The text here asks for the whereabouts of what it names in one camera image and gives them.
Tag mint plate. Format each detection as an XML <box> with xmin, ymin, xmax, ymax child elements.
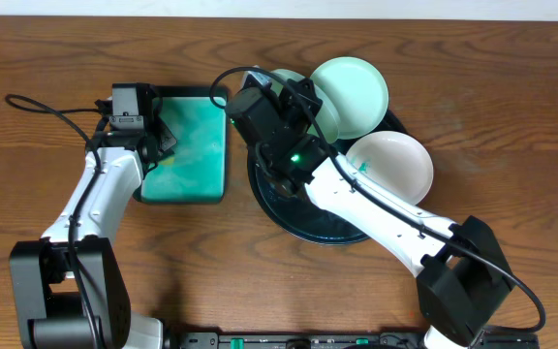
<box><xmin>311</xmin><ymin>56</ymin><xmax>389</xmax><ymax>140</ymax></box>
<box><xmin>272</xmin><ymin>69</ymin><xmax>340</xmax><ymax>143</ymax></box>

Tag mint plate top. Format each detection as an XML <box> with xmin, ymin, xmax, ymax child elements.
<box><xmin>311</xmin><ymin>56</ymin><xmax>389</xmax><ymax>140</ymax></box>

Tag yellow green sponge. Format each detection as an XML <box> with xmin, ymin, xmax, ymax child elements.
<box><xmin>159</xmin><ymin>154</ymin><xmax>176</xmax><ymax>166</ymax></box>

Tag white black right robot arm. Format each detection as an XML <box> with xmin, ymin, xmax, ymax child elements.
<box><xmin>225</xmin><ymin>72</ymin><xmax>514</xmax><ymax>348</ymax></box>

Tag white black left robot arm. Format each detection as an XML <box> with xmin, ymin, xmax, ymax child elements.
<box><xmin>9</xmin><ymin>83</ymin><xmax>176</xmax><ymax>348</ymax></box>

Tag green rectangular soap tray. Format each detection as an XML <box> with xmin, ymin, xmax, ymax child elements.
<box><xmin>134</xmin><ymin>86</ymin><xmax>228</xmax><ymax>205</ymax></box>

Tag round black tray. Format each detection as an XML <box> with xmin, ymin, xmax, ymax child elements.
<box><xmin>246</xmin><ymin>109</ymin><xmax>411</xmax><ymax>246</ymax></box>

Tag white plate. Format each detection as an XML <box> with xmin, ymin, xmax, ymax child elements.
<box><xmin>346</xmin><ymin>131</ymin><xmax>434</xmax><ymax>206</ymax></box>

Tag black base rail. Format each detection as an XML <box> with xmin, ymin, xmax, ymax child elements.
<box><xmin>162</xmin><ymin>331</ymin><xmax>541</xmax><ymax>349</ymax></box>

